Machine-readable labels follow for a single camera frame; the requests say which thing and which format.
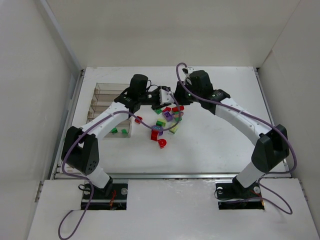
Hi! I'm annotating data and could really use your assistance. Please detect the purple hollow lego brick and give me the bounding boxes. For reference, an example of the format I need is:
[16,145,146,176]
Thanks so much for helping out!
[162,111,174,122]

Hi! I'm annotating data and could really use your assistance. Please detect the yellow-green lego brick lower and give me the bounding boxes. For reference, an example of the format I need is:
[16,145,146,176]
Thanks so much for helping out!
[169,123,179,134]

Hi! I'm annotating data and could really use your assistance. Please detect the red arch lego block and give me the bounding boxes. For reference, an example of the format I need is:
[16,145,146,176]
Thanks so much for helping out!
[150,130,163,142]

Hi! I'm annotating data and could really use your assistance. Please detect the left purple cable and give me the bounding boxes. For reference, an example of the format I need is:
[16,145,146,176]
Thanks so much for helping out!
[58,91,181,240]

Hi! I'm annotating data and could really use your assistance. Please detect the long red lego brick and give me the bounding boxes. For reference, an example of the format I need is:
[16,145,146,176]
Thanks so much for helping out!
[171,106,185,113]

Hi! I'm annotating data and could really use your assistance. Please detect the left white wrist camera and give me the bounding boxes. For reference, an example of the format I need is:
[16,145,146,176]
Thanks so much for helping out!
[159,86,175,105]

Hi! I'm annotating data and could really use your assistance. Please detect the purple cable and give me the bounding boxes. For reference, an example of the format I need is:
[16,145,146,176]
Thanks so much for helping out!
[58,91,181,240]
[175,62,298,215]

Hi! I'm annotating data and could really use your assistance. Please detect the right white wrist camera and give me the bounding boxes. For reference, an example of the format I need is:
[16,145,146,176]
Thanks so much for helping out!
[182,66,194,80]

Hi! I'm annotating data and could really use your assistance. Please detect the red half-round lego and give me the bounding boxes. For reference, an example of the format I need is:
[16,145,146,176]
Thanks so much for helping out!
[157,138,167,149]

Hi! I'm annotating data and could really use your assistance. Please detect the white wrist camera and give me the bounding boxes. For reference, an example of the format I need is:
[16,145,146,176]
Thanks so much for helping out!
[159,86,175,105]
[182,66,194,80]

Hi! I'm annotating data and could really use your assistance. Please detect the small red lego cube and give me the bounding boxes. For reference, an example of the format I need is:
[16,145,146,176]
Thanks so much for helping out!
[134,116,143,124]

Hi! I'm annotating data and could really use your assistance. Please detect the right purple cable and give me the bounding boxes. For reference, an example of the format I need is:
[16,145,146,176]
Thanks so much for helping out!
[175,62,298,215]

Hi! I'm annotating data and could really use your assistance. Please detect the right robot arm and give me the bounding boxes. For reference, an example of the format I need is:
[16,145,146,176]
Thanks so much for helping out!
[174,67,290,194]

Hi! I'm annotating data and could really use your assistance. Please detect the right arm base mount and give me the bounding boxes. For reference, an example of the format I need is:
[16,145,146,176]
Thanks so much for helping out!
[214,177,265,210]

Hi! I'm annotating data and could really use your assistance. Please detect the purple flower lego disc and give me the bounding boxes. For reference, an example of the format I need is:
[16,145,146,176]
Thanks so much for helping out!
[151,125,164,134]

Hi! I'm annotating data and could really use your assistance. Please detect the flat green lego plate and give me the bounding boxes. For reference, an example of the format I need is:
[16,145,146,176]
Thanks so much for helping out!
[154,108,163,115]

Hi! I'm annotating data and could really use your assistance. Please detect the red curved lego piece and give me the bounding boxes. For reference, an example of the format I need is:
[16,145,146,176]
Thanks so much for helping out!
[162,106,172,113]

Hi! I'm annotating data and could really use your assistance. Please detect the green and yellow lego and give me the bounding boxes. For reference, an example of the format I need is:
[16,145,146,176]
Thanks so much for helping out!
[156,119,166,127]

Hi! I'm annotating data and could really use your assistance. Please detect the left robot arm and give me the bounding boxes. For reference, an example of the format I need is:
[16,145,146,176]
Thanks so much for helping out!
[61,74,165,196]

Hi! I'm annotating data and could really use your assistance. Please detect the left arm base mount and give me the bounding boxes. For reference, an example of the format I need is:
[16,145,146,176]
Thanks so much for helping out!
[78,179,129,211]

